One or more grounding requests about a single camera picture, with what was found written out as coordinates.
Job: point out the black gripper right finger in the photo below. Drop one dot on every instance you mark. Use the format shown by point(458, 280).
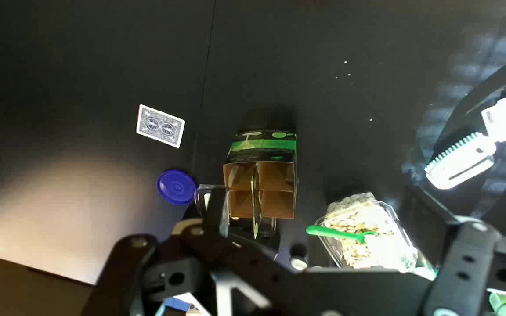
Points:
point(463, 257)

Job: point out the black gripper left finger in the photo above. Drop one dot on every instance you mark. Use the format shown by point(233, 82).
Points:
point(135, 265)

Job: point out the white green scrubbing brush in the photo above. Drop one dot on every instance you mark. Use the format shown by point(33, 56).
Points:
point(469, 156)

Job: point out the blue plastic cap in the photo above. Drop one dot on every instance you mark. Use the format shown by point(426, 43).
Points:
point(175, 187)

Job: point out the clear plastic food container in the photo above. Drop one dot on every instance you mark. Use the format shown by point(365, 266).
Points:
point(369, 247)

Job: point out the green plastic fork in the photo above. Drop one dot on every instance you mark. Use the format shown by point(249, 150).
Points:
point(333, 233)

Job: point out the blue playing card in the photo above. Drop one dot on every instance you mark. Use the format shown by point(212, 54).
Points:
point(159, 126)

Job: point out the cardboard divider box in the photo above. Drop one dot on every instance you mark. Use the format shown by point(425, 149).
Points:
point(270, 187)

